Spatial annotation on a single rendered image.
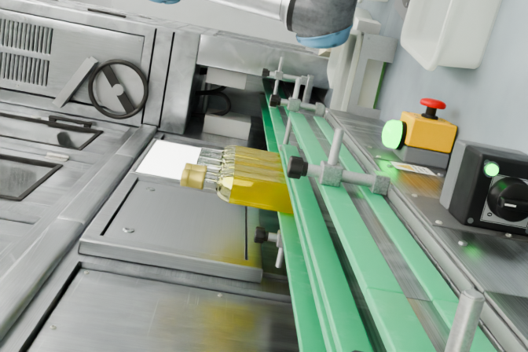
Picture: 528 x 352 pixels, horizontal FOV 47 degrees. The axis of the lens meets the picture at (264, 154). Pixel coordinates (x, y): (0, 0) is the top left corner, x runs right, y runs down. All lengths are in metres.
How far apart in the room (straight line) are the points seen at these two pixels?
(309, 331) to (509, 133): 0.35
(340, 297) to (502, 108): 0.35
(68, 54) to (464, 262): 1.91
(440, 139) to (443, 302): 0.47
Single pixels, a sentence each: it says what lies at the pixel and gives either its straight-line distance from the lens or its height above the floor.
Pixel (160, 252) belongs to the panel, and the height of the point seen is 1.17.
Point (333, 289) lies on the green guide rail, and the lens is 0.67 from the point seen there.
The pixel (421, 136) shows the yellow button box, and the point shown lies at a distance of 0.94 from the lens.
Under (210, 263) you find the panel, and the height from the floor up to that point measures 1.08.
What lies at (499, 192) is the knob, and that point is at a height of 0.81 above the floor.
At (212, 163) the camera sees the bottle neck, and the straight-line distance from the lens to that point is 1.27.
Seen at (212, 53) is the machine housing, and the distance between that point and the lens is 2.20.
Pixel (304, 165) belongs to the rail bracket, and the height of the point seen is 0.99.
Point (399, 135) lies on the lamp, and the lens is 0.94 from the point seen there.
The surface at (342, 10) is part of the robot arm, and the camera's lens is 1.31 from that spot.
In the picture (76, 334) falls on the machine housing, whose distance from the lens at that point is 0.95.
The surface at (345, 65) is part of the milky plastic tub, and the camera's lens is 1.56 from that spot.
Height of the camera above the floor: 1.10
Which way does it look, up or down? 4 degrees down
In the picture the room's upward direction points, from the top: 80 degrees counter-clockwise
